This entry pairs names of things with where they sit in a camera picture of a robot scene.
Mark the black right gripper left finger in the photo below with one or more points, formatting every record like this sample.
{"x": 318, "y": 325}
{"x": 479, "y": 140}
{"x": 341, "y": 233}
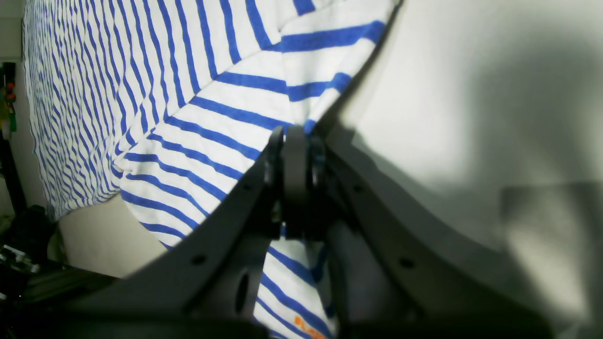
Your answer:
{"x": 203, "y": 288}

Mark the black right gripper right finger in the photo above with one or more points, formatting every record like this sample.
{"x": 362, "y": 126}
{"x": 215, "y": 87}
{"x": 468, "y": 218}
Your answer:
{"x": 385, "y": 283}

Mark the blue white striped T-shirt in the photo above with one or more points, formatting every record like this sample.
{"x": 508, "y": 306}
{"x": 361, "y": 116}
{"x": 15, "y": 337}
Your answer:
{"x": 168, "y": 103}

